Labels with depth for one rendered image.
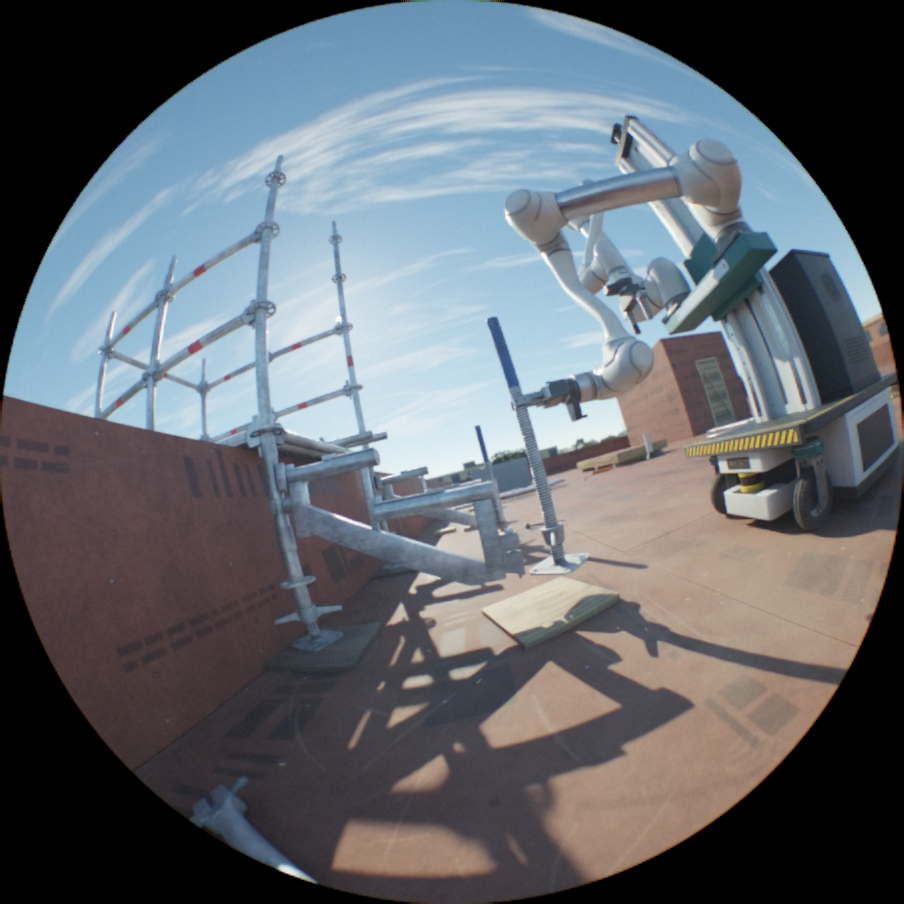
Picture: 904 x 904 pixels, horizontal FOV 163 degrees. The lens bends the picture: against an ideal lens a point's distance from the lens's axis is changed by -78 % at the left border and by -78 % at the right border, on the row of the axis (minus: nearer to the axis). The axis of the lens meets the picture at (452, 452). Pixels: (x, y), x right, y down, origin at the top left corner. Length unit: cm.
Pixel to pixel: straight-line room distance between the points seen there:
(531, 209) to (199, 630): 142
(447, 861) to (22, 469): 83
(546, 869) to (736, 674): 39
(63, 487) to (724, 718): 112
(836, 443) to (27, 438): 183
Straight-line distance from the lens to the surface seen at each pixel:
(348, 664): 91
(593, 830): 45
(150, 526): 85
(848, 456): 114
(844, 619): 73
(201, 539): 94
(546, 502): 89
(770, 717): 55
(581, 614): 85
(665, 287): 149
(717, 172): 101
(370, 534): 92
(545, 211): 104
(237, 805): 58
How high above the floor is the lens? 41
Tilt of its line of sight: 7 degrees up
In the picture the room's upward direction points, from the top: 14 degrees counter-clockwise
